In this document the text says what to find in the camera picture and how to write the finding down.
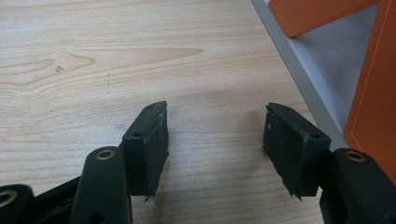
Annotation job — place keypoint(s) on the grey tray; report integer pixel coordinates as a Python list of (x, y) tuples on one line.
[(327, 62)]

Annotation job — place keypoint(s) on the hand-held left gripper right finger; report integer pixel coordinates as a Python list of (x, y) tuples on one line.
[(291, 152)]

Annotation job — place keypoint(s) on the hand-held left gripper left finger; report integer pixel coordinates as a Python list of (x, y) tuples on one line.
[(144, 155)]

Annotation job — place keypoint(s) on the plain orange block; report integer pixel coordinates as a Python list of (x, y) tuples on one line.
[(308, 15)]

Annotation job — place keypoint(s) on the orange block with line border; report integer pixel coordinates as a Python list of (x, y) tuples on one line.
[(375, 102)]

